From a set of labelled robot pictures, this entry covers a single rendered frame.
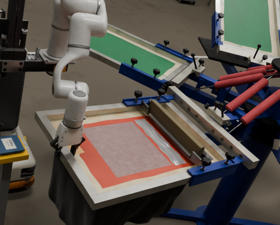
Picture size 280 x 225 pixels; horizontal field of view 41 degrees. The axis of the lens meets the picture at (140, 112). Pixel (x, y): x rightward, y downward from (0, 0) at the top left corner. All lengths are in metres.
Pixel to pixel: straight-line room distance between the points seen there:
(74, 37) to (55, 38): 0.43
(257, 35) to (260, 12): 0.26
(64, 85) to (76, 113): 0.12
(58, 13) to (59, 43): 0.15
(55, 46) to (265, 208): 2.30
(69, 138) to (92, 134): 0.28
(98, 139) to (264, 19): 2.02
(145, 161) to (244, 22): 1.81
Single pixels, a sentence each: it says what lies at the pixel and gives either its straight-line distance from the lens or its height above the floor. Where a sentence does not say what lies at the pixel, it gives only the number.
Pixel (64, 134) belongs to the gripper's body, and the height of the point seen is 1.10.
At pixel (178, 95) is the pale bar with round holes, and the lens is 2.16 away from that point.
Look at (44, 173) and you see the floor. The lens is 2.94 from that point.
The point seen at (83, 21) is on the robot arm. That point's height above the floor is 1.49.
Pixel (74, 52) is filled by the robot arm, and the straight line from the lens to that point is 1.46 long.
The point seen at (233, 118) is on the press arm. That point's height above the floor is 1.04.
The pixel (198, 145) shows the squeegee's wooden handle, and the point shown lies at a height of 1.06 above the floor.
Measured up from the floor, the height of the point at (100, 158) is 0.96.
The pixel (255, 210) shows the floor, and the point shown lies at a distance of 3.39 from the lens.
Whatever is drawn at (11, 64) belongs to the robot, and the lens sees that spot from 1.88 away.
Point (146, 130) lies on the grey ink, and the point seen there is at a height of 0.96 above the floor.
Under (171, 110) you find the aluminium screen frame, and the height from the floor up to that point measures 0.98.
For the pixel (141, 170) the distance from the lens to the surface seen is 1.65.
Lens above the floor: 1.97
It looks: 30 degrees down
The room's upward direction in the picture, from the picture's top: 19 degrees clockwise
